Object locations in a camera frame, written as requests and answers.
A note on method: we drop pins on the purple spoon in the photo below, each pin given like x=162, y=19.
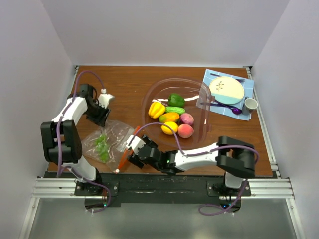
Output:
x=222, y=109

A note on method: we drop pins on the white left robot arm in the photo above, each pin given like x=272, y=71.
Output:
x=61, y=141

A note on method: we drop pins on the pink fake peach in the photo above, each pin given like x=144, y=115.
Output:
x=185, y=131

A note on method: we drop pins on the purple fork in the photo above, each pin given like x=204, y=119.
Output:
x=217, y=103

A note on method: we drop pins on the yellow fake lemon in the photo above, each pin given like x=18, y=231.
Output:
x=169, y=128

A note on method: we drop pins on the clear plastic bowl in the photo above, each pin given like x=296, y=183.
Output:
x=160, y=92

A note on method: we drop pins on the clear zip top bag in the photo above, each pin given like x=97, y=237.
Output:
x=116, y=133

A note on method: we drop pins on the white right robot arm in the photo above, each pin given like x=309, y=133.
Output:
x=235, y=157

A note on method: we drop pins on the green fake grapes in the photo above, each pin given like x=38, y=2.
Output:
x=101, y=148

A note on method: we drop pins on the blue checked cloth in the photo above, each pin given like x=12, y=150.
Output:
x=206, y=96

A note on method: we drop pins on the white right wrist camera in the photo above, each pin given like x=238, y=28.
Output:
x=134, y=143

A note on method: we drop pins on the green fake pepper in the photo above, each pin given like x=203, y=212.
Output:
x=176, y=100

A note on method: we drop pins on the yellow fake pepper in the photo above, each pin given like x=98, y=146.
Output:
x=156, y=109

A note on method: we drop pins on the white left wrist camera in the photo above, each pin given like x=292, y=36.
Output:
x=104, y=99

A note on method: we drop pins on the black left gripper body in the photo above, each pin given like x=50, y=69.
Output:
x=96, y=113

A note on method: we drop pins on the grey white mug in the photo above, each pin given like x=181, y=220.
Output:
x=249, y=105

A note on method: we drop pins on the green fake cucumber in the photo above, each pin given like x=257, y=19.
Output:
x=172, y=109

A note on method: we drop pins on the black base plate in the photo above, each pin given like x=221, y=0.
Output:
x=159, y=189

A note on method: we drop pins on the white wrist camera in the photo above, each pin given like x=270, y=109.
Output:
x=104, y=99
x=134, y=143

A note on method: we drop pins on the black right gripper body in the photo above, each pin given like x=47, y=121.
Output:
x=133, y=158

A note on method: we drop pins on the cream and blue plate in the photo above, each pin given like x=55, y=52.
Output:
x=227, y=90

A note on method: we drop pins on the orange yellow fake mango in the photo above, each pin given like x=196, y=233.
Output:
x=169, y=117

